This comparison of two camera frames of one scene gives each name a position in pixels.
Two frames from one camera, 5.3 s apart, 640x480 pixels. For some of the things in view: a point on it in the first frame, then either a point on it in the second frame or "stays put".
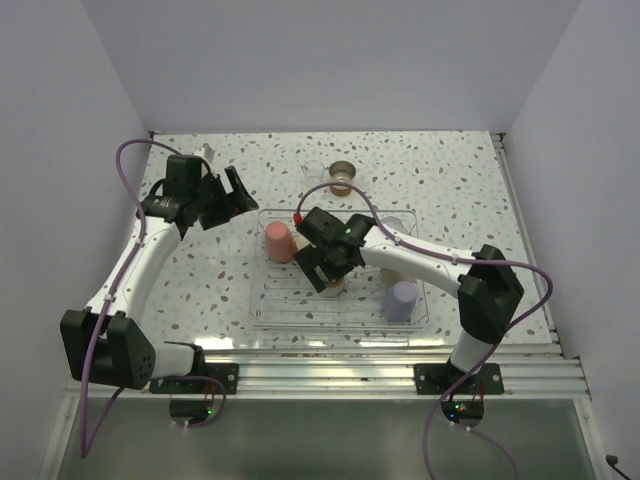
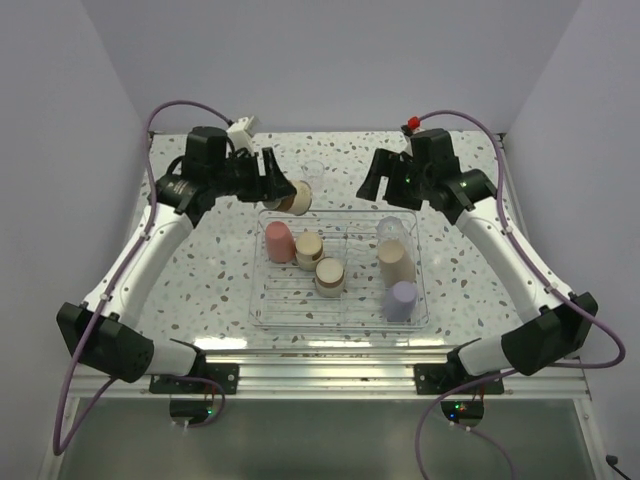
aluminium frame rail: [529, 371] stays put
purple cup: [399, 301] stays put
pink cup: [279, 242] stays put
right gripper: [310, 257] -> [388, 164]
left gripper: [239, 198] -> [265, 187]
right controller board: [464, 413] stays put
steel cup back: [341, 171] -> [297, 203]
